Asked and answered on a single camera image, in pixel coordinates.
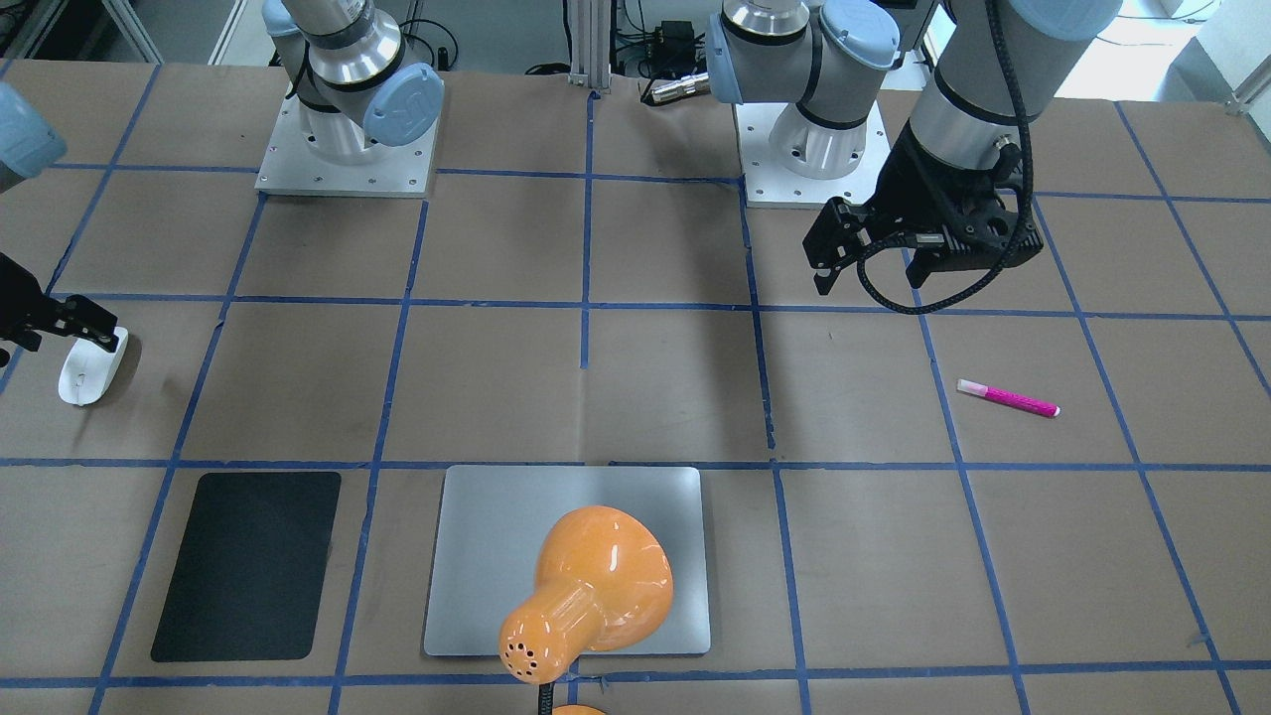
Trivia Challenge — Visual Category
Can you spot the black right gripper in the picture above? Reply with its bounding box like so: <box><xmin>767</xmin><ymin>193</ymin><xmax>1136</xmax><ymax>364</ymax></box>
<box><xmin>1</xmin><ymin>254</ymin><xmax>121</xmax><ymax>353</ymax></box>

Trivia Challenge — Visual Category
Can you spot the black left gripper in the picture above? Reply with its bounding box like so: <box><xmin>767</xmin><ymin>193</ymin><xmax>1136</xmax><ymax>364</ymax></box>
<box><xmin>802</xmin><ymin>127</ymin><xmax>1032</xmax><ymax>297</ymax></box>

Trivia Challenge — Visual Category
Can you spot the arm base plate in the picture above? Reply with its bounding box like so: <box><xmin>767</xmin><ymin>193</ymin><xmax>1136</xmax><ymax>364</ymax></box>
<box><xmin>733</xmin><ymin>103</ymin><xmax>891</xmax><ymax>210</ymax></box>
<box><xmin>255</xmin><ymin>77</ymin><xmax>440</xmax><ymax>199</ymax></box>

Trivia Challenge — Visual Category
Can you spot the pink marker pen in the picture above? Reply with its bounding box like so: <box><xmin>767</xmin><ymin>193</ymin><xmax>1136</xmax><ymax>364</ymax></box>
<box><xmin>956</xmin><ymin>378</ymin><xmax>1061</xmax><ymax>418</ymax></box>

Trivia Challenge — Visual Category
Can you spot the silver laptop notebook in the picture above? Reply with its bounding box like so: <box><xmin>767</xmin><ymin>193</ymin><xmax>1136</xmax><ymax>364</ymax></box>
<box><xmin>422</xmin><ymin>465</ymin><xmax>712</xmax><ymax>657</ymax></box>

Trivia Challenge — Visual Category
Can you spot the orange desk lamp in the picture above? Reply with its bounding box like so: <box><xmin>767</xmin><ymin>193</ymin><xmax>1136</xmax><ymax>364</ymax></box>
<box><xmin>496</xmin><ymin>505</ymin><xmax>674</xmax><ymax>714</ymax></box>

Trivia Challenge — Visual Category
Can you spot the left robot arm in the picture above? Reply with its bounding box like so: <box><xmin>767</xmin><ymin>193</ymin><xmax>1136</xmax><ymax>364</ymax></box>
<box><xmin>704</xmin><ymin>1</ymin><xmax>1120</xmax><ymax>314</ymax></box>

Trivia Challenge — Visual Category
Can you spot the white computer mouse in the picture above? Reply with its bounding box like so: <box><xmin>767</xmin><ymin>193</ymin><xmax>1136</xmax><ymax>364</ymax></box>
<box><xmin>58</xmin><ymin>326</ymin><xmax>130</xmax><ymax>406</ymax></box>

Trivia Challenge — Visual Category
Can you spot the silver metal connector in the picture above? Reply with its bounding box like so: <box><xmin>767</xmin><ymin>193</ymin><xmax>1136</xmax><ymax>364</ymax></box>
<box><xmin>641</xmin><ymin>71</ymin><xmax>710</xmax><ymax>107</ymax></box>

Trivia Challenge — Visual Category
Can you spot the black mousepad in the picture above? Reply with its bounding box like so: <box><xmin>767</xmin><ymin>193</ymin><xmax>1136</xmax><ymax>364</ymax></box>
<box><xmin>150</xmin><ymin>471</ymin><xmax>343</xmax><ymax>662</ymax></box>

